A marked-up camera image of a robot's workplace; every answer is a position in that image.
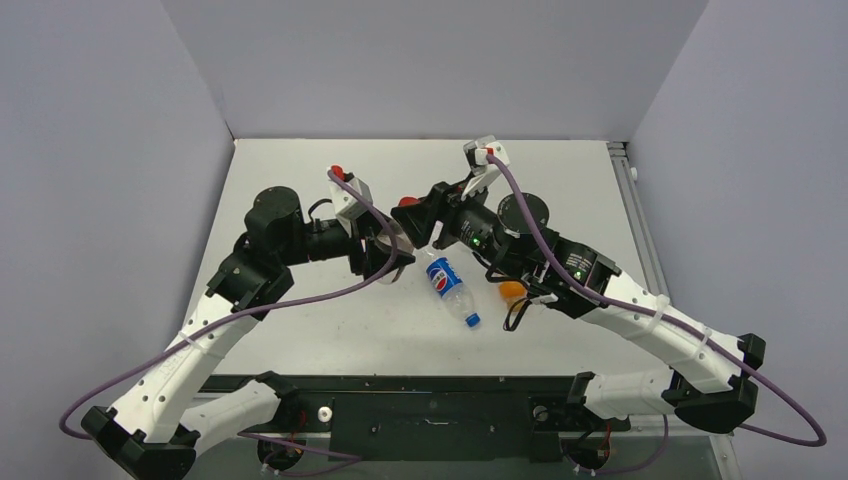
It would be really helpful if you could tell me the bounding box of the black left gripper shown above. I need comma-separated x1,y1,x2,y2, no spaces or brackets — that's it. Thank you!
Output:
279,206,415,278

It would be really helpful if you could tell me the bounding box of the small bottle red label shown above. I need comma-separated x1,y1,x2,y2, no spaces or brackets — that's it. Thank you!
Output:
391,233,414,257

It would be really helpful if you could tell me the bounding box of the red bottle cap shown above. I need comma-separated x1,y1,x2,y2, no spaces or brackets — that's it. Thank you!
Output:
398,196,421,207

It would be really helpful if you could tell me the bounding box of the Pepsi bottle blue label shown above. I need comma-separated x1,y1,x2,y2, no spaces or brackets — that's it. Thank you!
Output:
419,248,481,329

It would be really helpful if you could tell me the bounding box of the blue Pepsi bottle cap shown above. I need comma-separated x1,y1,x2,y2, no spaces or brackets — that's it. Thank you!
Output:
464,313,481,328

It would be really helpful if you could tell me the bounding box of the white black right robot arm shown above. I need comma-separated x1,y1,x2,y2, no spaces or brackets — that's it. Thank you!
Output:
391,182,765,434

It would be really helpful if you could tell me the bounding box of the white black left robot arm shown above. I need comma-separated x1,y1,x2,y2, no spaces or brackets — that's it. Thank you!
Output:
75,181,414,479

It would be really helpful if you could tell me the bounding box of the orange juice bottle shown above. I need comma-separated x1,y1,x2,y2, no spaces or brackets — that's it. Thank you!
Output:
498,281,527,307

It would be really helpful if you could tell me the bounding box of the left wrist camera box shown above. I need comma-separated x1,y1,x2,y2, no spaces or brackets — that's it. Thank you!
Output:
328,165,373,231

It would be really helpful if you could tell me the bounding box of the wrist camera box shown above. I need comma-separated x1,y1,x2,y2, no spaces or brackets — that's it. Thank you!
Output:
461,135,510,201
328,165,373,231

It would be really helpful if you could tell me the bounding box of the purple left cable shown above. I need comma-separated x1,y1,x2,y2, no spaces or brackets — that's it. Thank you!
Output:
58,168,399,441

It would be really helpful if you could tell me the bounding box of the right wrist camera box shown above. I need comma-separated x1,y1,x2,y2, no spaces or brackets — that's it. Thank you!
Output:
461,135,510,201

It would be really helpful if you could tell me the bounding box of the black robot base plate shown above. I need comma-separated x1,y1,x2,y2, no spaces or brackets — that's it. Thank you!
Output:
247,373,630,462

